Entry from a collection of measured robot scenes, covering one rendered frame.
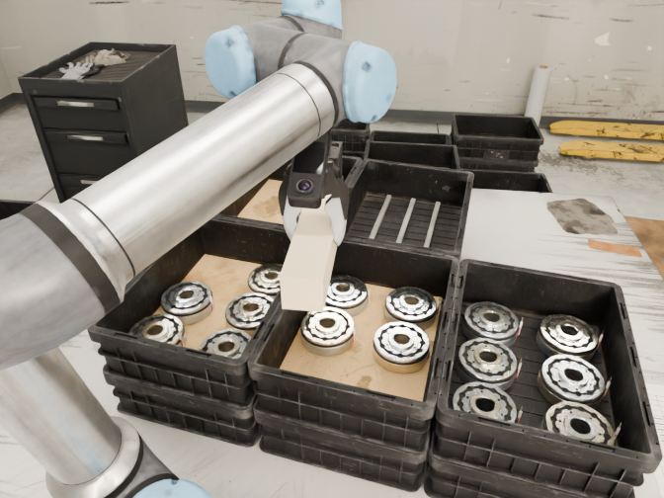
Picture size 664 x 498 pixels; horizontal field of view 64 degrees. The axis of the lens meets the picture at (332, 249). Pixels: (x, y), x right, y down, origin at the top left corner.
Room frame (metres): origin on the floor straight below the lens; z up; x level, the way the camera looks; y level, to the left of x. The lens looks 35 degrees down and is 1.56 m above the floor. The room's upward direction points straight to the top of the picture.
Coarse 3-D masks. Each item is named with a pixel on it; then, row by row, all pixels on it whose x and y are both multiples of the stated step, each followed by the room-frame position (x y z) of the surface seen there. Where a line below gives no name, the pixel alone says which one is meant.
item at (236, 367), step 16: (240, 224) 0.99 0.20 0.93; (256, 224) 0.99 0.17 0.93; (144, 272) 0.82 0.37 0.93; (128, 288) 0.77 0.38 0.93; (272, 304) 0.72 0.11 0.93; (96, 336) 0.65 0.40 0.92; (112, 336) 0.64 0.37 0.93; (128, 336) 0.64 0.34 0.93; (256, 336) 0.64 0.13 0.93; (144, 352) 0.62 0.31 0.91; (160, 352) 0.61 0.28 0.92; (176, 352) 0.61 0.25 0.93; (192, 352) 0.61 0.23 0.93; (208, 368) 0.59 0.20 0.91; (224, 368) 0.58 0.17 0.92; (240, 368) 0.58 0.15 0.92
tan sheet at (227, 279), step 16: (208, 256) 1.01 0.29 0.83; (192, 272) 0.95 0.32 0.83; (208, 272) 0.95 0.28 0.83; (224, 272) 0.95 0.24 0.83; (240, 272) 0.95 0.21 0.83; (224, 288) 0.89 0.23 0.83; (240, 288) 0.89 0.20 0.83; (224, 304) 0.84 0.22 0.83; (208, 320) 0.79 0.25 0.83; (224, 320) 0.79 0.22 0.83; (192, 336) 0.74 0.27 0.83
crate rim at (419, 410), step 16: (352, 240) 0.93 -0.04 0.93; (432, 256) 0.87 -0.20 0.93; (448, 256) 0.87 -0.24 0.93; (448, 288) 0.77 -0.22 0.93; (448, 304) 0.72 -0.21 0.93; (272, 320) 0.68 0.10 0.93; (448, 320) 0.68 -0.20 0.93; (256, 352) 0.61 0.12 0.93; (256, 368) 0.57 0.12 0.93; (272, 368) 0.57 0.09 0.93; (288, 384) 0.55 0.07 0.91; (304, 384) 0.54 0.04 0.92; (320, 384) 0.54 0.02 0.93; (336, 384) 0.54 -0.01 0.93; (432, 384) 0.54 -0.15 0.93; (352, 400) 0.52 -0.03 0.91; (368, 400) 0.52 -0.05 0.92; (384, 400) 0.51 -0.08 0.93; (400, 400) 0.51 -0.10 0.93; (416, 400) 0.51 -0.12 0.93; (432, 400) 0.51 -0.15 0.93; (416, 416) 0.49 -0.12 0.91; (432, 416) 0.50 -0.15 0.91
